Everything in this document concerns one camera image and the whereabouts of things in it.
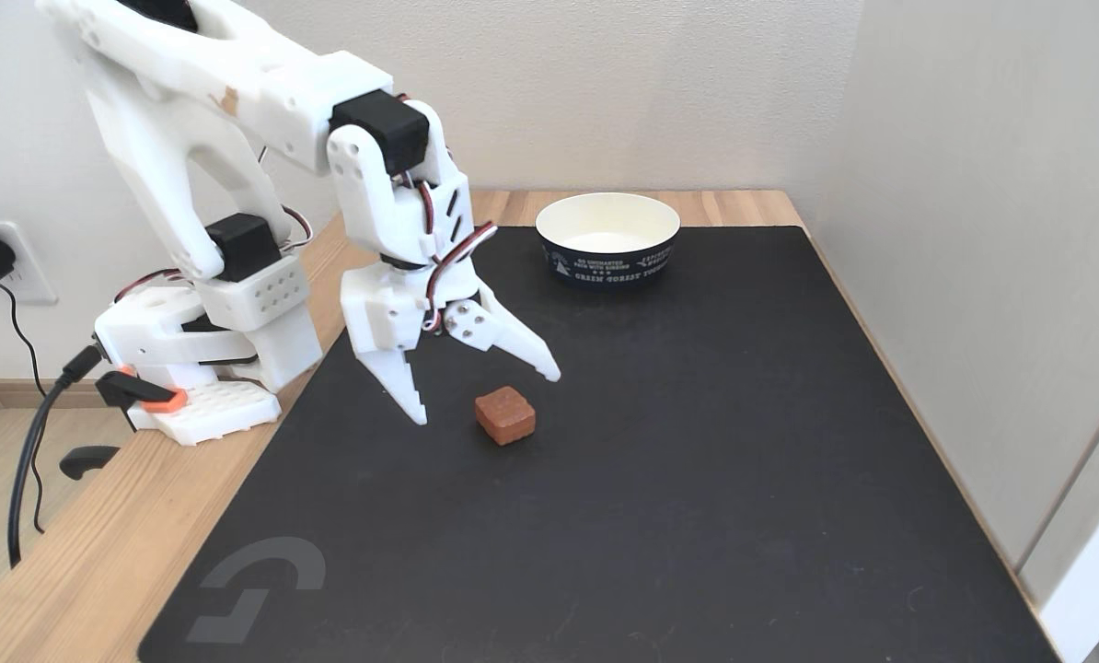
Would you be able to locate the brown cube toy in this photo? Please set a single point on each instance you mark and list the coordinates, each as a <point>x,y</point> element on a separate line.
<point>505,414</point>

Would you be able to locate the white and navy paper bowl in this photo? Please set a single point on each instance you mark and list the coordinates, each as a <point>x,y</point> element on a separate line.
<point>607,235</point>

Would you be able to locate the black desk mat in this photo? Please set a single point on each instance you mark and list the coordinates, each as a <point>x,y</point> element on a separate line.
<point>660,479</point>

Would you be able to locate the black and orange table clamp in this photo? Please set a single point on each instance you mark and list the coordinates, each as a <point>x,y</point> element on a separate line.
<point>124,389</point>

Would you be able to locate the white wall outlet plate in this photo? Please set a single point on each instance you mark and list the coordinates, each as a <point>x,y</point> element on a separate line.
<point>34,276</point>

